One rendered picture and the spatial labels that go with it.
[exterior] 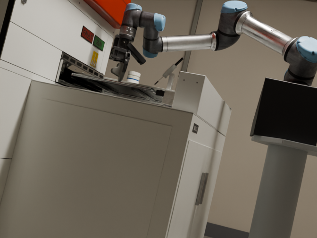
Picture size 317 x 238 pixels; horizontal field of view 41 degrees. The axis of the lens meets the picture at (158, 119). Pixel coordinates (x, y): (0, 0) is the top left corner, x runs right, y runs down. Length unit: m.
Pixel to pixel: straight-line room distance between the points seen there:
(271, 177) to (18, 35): 1.10
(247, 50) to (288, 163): 2.43
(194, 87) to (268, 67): 2.63
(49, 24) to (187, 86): 0.59
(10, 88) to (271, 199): 1.07
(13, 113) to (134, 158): 0.47
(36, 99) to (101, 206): 0.46
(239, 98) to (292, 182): 2.30
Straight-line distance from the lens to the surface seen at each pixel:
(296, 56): 1.90
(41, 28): 1.68
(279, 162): 1.79
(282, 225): 1.81
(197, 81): 1.50
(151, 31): 2.01
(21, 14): 1.58
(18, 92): 1.62
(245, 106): 4.01
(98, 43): 2.10
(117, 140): 1.48
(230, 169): 3.98
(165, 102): 1.70
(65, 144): 1.56
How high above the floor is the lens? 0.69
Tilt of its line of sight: 4 degrees up
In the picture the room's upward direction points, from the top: 13 degrees clockwise
